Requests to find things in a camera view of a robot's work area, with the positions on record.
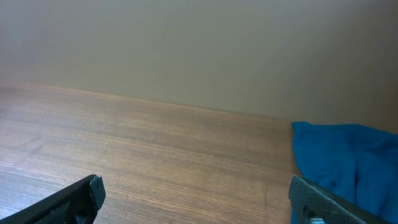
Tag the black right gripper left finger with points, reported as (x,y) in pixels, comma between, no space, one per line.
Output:
(78,203)

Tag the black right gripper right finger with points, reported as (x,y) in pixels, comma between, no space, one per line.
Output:
(313,204)

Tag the blue polo shirt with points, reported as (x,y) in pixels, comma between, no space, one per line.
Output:
(356,162)

